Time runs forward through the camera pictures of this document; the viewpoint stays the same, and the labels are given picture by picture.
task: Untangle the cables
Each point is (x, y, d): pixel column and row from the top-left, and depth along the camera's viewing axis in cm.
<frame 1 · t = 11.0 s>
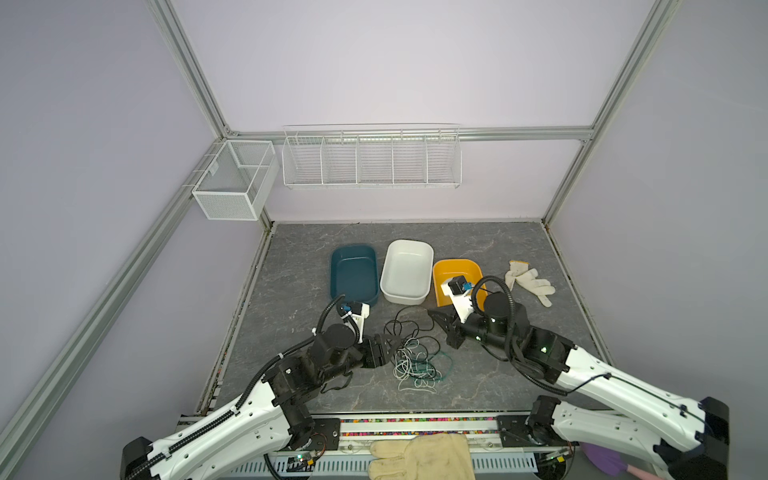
left hand: (393, 346, 70), fingers open
right hand: (430, 313, 69), fingers closed
dark teal plastic bin: (354, 276, 106), on the table
white plastic bin: (406, 275, 107), on the table
yellow plastic bin: (446, 270, 109), on the table
white knit glove: (528, 277, 104), point 2 cm above the table

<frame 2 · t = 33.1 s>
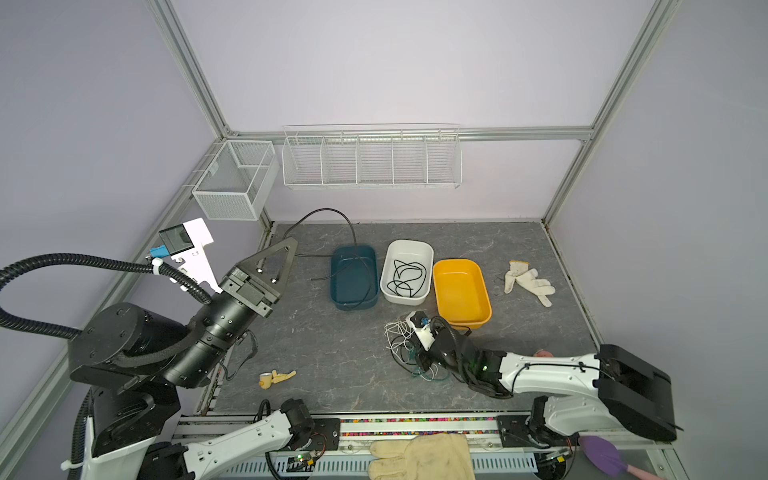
left hand: (301, 251, 39), fingers closed
right hand: (408, 337, 79), fingers closed
yellow toy figure: (266, 379, 82), point 3 cm above the table
the other named things where they were.

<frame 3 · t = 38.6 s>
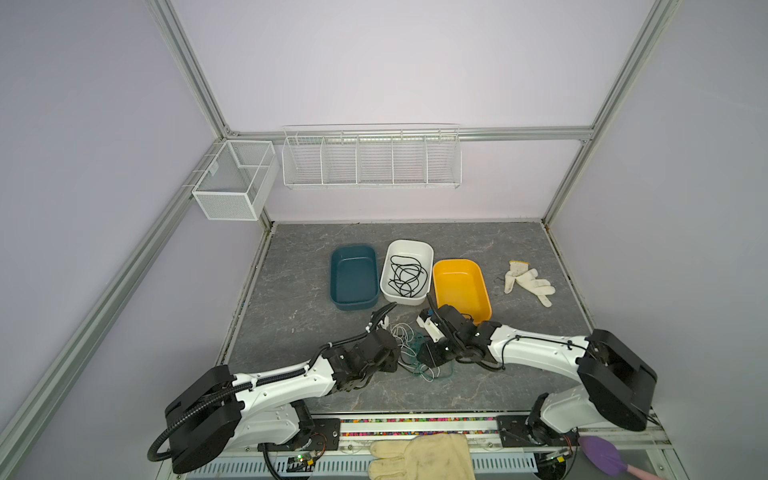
left hand: (395, 354, 82), fingers open
right hand: (422, 357, 84), fingers open
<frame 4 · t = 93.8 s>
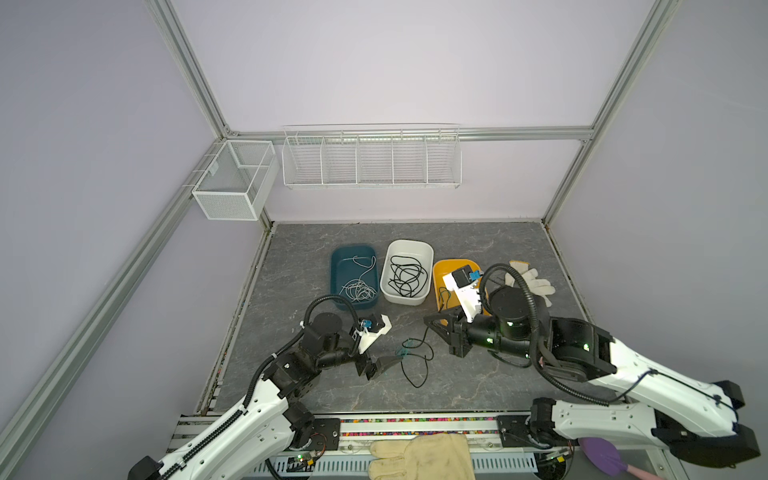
left hand: (391, 345, 71), fingers open
right hand: (424, 323, 57), fingers closed
